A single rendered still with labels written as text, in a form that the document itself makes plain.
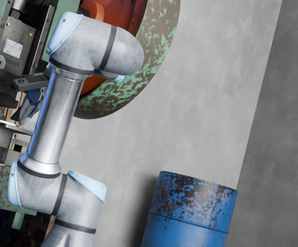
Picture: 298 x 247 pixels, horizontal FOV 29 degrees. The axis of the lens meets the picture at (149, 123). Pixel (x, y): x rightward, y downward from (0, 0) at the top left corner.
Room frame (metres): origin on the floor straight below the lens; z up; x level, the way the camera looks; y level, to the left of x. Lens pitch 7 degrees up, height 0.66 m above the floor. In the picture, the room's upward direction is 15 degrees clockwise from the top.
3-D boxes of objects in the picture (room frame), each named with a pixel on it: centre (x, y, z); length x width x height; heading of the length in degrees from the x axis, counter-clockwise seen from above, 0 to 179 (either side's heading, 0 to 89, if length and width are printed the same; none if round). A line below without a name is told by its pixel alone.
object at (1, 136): (2.04, 0.49, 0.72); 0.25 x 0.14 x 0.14; 45
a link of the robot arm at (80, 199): (1.61, 0.13, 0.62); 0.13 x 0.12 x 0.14; 102
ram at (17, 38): (2.13, 0.59, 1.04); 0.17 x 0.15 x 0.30; 45
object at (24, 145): (2.28, 0.49, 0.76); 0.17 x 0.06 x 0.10; 135
